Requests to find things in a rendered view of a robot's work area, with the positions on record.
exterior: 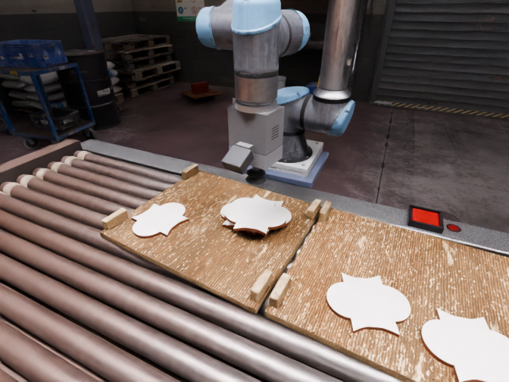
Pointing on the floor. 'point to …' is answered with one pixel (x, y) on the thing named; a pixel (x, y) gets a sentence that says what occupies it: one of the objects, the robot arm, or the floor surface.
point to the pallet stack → (140, 62)
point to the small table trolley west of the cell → (27, 134)
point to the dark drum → (110, 109)
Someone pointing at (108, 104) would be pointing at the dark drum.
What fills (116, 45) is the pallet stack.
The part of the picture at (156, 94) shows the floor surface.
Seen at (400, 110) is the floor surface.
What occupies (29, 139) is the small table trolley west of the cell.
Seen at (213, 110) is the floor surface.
